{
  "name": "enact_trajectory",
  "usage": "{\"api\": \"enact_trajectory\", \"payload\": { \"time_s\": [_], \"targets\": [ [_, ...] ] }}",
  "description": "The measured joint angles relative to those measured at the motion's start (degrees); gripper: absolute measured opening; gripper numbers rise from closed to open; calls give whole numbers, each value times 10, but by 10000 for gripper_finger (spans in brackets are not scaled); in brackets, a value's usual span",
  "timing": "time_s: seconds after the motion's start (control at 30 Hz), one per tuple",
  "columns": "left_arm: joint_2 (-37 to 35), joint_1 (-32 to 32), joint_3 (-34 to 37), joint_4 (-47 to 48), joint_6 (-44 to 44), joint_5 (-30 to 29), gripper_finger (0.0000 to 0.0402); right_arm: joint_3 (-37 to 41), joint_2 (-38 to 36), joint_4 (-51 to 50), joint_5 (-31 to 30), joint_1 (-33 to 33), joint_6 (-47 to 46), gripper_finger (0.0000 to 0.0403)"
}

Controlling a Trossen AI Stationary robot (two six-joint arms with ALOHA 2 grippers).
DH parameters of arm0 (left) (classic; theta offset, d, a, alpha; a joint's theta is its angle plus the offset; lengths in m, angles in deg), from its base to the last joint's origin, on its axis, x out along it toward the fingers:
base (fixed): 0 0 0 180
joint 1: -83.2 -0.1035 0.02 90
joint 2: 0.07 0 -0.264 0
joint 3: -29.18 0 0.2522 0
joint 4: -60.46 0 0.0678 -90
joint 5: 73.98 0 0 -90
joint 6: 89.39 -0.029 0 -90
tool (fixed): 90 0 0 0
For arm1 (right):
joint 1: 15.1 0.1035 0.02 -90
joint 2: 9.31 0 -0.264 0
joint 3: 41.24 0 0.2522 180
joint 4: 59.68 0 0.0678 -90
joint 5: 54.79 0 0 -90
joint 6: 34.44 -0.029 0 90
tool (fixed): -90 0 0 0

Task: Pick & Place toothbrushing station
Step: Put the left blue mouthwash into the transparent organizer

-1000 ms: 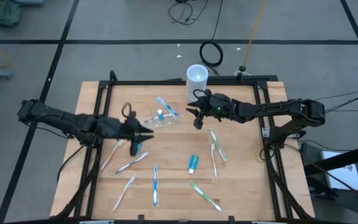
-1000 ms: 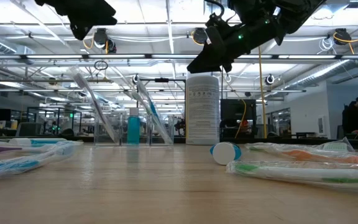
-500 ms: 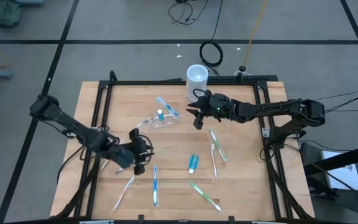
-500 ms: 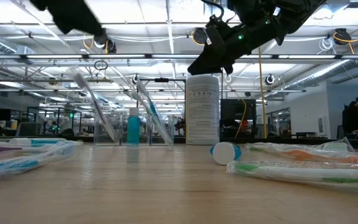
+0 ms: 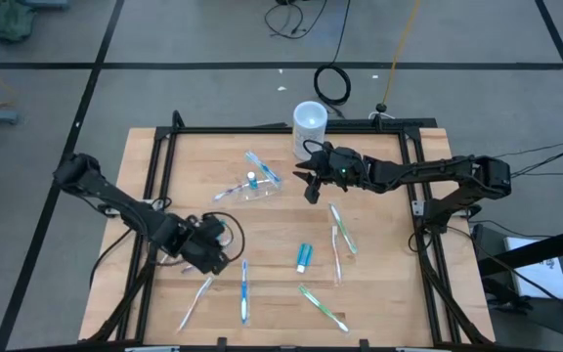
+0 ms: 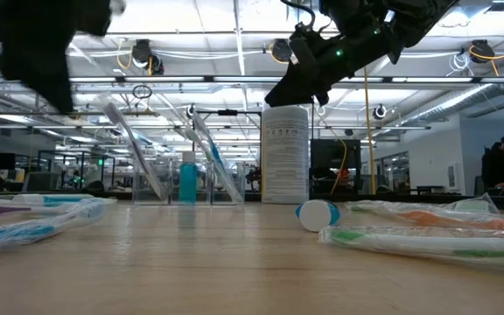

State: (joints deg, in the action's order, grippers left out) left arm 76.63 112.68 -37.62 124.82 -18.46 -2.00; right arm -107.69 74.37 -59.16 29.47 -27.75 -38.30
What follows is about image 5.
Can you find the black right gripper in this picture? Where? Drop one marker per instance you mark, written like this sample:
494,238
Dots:
340,168

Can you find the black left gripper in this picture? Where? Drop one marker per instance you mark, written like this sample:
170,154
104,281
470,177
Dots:
201,239

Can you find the blue white toothbrush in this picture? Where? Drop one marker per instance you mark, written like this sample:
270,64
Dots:
262,167
244,291

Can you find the green white toothbrush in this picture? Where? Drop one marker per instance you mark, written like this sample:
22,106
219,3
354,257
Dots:
343,229
321,306

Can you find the teal bottle with white cap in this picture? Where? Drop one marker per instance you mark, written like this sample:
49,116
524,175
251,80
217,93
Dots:
252,182

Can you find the teal toothpaste tube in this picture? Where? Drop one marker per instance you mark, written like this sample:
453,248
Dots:
304,254

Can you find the orange white toothbrush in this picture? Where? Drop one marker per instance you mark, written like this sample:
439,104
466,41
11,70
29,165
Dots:
335,254

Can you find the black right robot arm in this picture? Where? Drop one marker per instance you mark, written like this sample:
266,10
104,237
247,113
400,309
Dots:
433,171

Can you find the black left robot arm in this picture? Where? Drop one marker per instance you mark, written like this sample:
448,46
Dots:
115,198

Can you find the white wipes canister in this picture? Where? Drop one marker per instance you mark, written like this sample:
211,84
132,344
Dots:
310,132

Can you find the black cart base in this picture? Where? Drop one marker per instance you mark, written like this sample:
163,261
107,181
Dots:
506,295

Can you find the white paper box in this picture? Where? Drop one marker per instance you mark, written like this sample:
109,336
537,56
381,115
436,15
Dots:
540,278

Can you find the black stand beam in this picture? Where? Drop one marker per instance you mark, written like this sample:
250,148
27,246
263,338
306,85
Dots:
555,243

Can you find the green cloth bundle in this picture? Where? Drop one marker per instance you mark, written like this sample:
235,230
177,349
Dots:
10,22

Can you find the black metal table frame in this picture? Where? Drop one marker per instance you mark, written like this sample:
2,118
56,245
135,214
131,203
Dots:
237,130

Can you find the small black ball mount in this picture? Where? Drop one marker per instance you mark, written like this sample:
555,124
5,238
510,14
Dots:
382,107

